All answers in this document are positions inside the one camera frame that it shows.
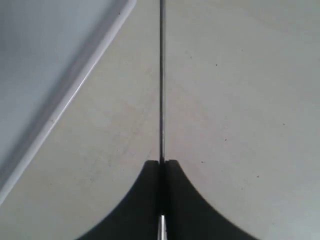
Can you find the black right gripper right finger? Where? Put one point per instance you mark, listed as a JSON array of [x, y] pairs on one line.
[[188, 215]]

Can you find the white rectangular tray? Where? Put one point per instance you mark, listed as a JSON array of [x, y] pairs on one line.
[[47, 50]]

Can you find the thin metal skewer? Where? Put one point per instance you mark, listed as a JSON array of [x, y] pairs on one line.
[[162, 105]]

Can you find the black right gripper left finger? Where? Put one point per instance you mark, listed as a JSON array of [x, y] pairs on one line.
[[136, 217]]

